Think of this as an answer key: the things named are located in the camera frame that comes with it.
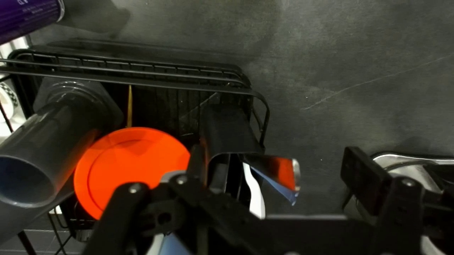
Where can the purple soap pump bottle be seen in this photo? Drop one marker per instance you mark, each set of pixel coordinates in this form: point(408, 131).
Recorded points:
point(20, 18)

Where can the grey plastic cup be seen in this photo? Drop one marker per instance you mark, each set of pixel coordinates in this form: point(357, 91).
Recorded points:
point(38, 158)

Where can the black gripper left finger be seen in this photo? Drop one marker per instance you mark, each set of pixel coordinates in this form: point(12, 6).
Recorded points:
point(203, 222)

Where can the black utensil holder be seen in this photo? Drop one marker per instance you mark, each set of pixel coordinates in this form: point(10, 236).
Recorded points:
point(225, 135)

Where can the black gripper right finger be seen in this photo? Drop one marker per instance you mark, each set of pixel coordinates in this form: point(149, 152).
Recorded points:
point(405, 199)

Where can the orange round plate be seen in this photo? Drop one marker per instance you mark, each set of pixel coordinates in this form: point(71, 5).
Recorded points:
point(130, 155)

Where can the black wire dish rack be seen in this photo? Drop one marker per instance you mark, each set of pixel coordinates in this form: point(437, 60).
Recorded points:
point(161, 96)

